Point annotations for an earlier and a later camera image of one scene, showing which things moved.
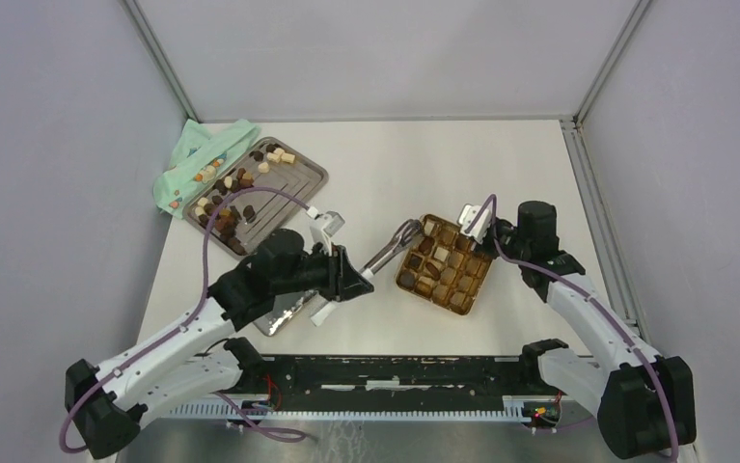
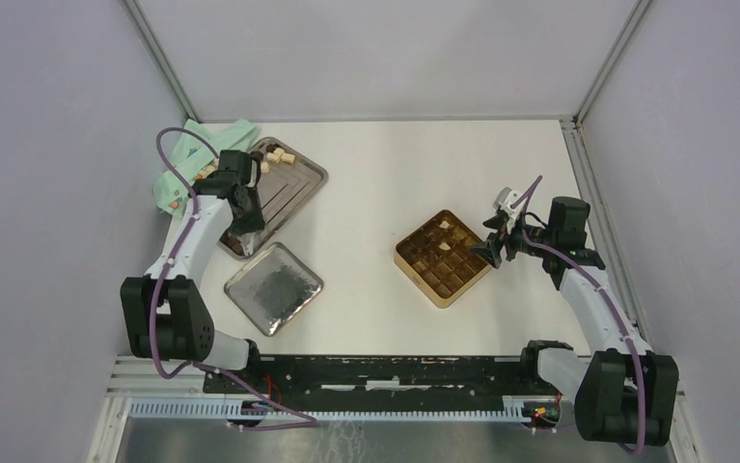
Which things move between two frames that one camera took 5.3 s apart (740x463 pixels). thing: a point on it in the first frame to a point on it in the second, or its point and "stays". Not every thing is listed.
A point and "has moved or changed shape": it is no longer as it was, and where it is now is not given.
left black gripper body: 328,273 to 248,220
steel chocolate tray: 246,219 stays
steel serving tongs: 409,231 to 247,243
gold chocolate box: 443,266 has moved or changed shape
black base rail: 397,374 stays
